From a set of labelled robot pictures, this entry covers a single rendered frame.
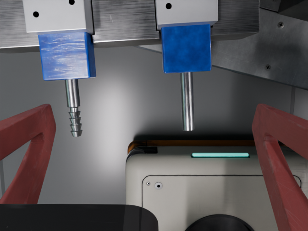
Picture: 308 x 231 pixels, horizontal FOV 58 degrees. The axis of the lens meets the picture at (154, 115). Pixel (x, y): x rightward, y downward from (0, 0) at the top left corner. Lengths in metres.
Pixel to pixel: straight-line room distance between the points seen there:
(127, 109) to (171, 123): 0.19
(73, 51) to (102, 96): 0.89
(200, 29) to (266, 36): 0.11
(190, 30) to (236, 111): 0.94
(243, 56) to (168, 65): 0.11
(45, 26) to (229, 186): 0.79
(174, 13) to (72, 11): 0.08
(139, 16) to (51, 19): 0.08
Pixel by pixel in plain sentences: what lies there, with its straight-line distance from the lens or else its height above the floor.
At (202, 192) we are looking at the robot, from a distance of 0.93.
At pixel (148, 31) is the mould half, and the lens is 0.27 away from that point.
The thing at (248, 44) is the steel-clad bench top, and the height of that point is 0.80.
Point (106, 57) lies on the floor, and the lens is 1.14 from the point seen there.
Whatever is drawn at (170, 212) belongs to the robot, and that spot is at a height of 0.28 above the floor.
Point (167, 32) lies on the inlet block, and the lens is 0.25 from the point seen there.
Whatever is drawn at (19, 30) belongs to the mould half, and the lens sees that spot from 0.29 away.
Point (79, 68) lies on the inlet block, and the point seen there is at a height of 0.87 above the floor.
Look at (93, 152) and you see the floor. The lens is 1.19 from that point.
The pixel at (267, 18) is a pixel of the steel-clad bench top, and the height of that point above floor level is 0.80.
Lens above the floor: 1.12
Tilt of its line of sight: 81 degrees down
